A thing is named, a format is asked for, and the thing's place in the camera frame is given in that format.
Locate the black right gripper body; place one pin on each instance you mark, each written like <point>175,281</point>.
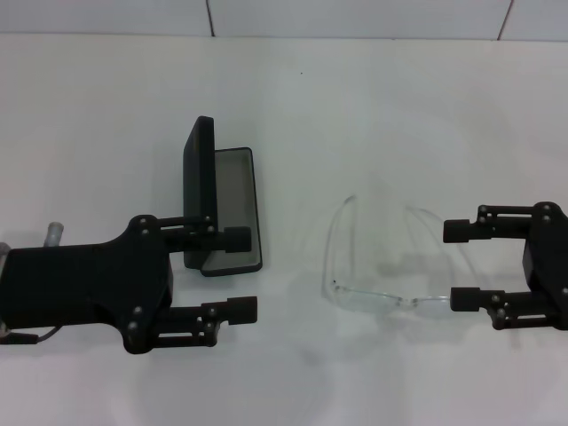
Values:
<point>550,266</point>

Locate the clear white glasses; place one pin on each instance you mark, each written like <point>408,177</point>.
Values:
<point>364,299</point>

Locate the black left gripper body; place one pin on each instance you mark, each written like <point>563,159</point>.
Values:
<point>89,284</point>

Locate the black glasses case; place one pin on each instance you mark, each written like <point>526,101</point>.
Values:
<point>197,177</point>

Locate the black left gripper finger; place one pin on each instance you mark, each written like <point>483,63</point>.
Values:
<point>237,239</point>
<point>242,308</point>

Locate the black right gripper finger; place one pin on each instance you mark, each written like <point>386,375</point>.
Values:
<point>465,299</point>
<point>457,231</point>

